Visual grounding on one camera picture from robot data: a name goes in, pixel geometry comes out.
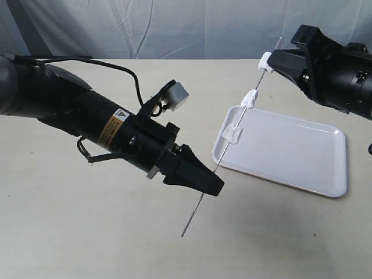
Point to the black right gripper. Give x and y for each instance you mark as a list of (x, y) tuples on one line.
[(327, 72)]

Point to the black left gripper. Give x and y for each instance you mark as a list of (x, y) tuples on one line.
[(152, 148)]

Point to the thin metal skewer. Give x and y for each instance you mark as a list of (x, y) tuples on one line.
[(237, 124)]

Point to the white cotton piece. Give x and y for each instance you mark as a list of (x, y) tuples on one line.
[(263, 63), (232, 133), (249, 99)]

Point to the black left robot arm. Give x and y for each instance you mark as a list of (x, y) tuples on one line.
[(58, 98)]

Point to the white plastic tray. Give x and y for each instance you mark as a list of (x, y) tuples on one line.
[(301, 154)]

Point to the white backdrop curtain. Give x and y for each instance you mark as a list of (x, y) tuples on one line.
[(173, 29)]

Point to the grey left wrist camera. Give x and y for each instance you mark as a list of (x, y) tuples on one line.
[(173, 95)]

